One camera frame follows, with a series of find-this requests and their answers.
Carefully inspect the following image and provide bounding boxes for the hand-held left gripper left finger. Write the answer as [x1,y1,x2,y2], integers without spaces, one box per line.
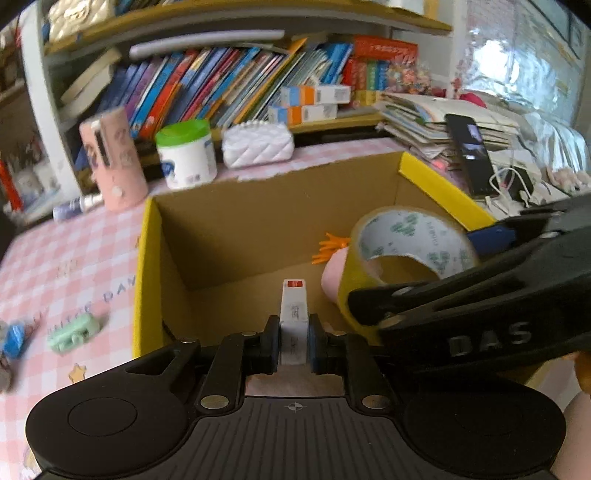
[122,315,281,414]

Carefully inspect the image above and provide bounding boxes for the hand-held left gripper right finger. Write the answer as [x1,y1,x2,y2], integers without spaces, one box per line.
[308,315,397,414]

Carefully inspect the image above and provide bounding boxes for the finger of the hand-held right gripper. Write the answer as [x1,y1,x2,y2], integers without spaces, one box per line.
[465,193,591,259]
[347,228,591,330]

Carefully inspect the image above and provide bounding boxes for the small white red-label box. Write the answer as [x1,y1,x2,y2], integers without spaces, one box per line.
[279,279,309,366]

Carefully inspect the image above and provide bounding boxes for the yellow packing tape roll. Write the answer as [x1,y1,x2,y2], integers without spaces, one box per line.
[336,208,481,344]

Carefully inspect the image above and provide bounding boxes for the pink plush toy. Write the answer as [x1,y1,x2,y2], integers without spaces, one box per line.
[321,251,352,302]

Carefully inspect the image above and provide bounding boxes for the orange hair claw clip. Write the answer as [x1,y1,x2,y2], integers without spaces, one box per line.
[311,233,354,265]

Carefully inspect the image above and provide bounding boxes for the yellow cardboard box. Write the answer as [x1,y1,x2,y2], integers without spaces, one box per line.
[133,151,573,391]

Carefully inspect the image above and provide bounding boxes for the mint green clip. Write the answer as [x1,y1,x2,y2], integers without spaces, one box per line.
[46,311,101,355]

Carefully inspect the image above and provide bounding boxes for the small blue object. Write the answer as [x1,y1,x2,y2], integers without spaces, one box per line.
[2,323,26,358]

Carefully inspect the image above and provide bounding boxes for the black white charger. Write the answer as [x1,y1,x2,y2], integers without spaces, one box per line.
[503,168,541,199]

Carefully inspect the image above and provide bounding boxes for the black smartphone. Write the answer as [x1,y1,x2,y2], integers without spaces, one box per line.
[445,114,502,200]

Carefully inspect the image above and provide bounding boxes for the white plush toy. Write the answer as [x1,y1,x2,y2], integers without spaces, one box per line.
[547,166,585,191]

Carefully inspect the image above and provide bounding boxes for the stack of paper booklets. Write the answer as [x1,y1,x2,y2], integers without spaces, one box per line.
[374,92,522,160]

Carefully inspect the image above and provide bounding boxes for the silver quilted cover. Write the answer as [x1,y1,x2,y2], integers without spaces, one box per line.
[462,0,591,185]

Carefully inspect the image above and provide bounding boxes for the white quilted pouch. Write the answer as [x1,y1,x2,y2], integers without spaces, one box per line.
[222,122,296,168]

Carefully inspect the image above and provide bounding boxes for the white jar green lid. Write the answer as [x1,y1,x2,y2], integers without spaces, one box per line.
[154,119,219,191]

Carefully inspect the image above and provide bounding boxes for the red boxed book set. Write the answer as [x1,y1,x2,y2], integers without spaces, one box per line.
[344,36,432,104]

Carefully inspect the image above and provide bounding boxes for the orange white medicine box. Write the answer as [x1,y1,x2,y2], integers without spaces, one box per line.
[279,84,352,106]
[268,104,338,125]

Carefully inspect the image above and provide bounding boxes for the pink humidifier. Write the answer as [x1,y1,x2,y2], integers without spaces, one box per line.
[78,107,149,213]

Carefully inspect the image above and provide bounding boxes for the small spray bottle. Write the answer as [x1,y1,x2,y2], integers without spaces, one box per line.
[52,193,105,222]

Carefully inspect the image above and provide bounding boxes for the row of colourful books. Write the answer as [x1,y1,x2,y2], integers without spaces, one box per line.
[92,41,356,139]

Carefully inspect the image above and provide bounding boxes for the thick dark-covered book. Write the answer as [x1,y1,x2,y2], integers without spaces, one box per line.
[59,46,122,104]
[60,92,105,121]

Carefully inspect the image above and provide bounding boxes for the grey rolled sheet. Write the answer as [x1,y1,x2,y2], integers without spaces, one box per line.
[129,30,284,60]

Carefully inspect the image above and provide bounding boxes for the white wooden bookshelf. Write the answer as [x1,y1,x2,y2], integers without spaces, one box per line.
[18,0,453,195]

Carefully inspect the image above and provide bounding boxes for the white charging cable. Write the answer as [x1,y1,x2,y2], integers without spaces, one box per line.
[485,166,555,215]

